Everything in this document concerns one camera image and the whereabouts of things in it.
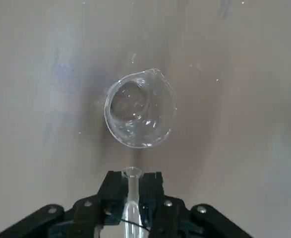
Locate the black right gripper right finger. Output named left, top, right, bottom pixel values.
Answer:
left=138, top=171, right=254, bottom=238

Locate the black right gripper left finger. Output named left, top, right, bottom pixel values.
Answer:
left=1, top=170, right=128, bottom=238

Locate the clear glass test tube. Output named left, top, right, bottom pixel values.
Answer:
left=120, top=167, right=150, bottom=238

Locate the clear glass beaker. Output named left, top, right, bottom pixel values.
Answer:
left=104, top=68, right=177, bottom=149

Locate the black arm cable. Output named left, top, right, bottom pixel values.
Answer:
left=120, top=218, right=151, bottom=232

